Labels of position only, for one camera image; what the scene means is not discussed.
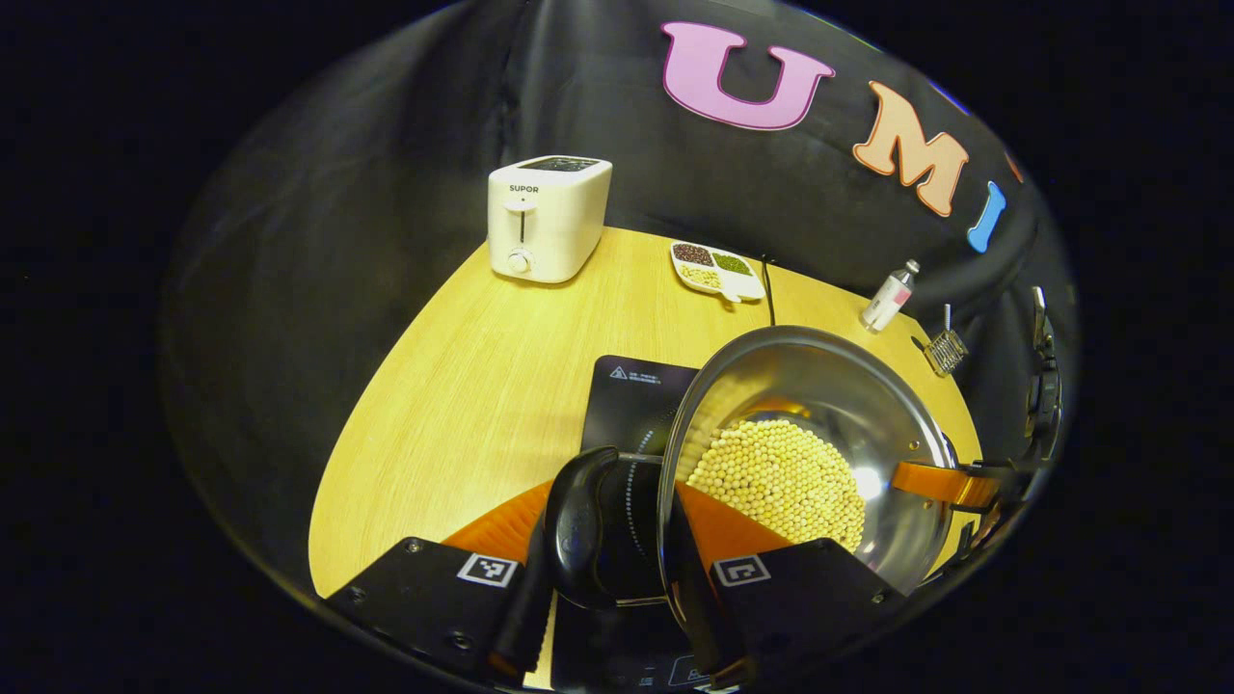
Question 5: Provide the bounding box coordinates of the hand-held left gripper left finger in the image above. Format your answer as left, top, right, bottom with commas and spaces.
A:
323, 477, 579, 687

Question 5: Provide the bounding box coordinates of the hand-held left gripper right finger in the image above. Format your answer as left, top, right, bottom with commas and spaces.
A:
665, 482, 907, 687

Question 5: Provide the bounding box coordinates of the stainless steel pot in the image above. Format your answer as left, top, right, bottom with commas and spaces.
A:
543, 325, 960, 618

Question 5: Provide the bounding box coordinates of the black induction cooktop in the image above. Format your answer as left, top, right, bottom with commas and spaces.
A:
550, 355, 719, 690

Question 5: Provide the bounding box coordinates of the clear glass cup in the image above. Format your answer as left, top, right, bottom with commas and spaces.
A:
924, 328, 970, 377

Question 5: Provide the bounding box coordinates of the pile of yellow soybeans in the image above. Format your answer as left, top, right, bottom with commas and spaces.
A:
686, 417, 867, 552

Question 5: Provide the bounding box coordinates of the clear bottle with pink label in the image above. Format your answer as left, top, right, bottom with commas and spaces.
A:
860, 258, 922, 334

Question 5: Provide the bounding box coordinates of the white divided bean dish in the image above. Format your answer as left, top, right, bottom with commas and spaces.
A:
670, 240, 767, 304

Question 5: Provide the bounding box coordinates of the white toaster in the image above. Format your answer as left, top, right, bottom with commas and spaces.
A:
487, 155, 614, 284

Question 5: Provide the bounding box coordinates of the black backdrop cloth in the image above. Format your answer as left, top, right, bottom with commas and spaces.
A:
159, 0, 1079, 618

